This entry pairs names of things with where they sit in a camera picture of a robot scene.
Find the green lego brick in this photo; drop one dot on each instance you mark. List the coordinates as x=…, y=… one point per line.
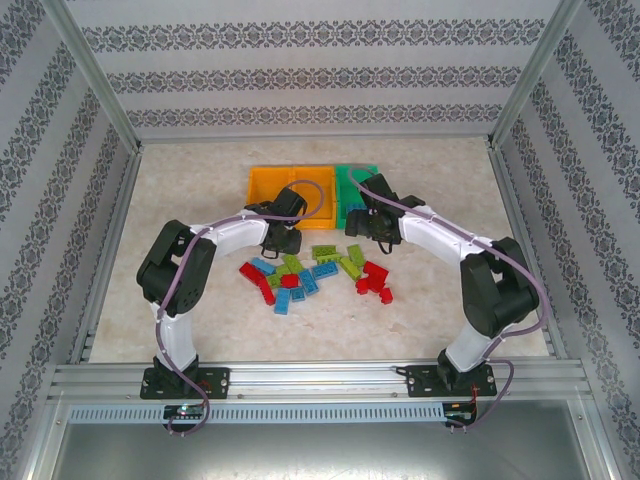
x=277, y=276
x=327, y=260
x=292, y=263
x=324, y=251
x=356, y=254
x=349, y=267

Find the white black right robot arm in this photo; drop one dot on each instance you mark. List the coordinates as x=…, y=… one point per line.
x=435, y=235

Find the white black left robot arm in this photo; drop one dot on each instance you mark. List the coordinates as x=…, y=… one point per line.
x=235, y=235

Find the orange plastic bin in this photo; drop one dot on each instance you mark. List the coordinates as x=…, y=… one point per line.
x=314, y=197
x=265, y=185

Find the small blue lego brick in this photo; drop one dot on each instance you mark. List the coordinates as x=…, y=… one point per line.
x=298, y=294

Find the green plastic bin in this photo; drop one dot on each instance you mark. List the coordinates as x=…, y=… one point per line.
x=345, y=190

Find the small left control board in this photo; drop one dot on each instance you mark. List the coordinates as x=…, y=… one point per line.
x=182, y=411

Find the small control board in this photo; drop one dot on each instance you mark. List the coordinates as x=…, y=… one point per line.
x=182, y=411
x=460, y=409

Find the grey metal panel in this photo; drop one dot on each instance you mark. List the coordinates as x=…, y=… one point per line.
x=320, y=455

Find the small right control board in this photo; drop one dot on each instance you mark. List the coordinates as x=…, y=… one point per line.
x=460, y=409

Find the aluminium rear rail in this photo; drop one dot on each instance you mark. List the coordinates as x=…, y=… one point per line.
x=315, y=136

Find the aluminium side rail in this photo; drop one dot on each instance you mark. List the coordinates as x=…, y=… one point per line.
x=511, y=200
x=107, y=250

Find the aluminium mounting rail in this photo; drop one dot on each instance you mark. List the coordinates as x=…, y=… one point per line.
x=320, y=380

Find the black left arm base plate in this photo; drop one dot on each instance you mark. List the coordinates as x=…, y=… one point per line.
x=215, y=382

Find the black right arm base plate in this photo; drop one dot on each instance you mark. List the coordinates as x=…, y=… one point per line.
x=422, y=382

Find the aluminium frame post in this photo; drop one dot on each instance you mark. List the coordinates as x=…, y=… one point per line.
x=532, y=70
x=95, y=70

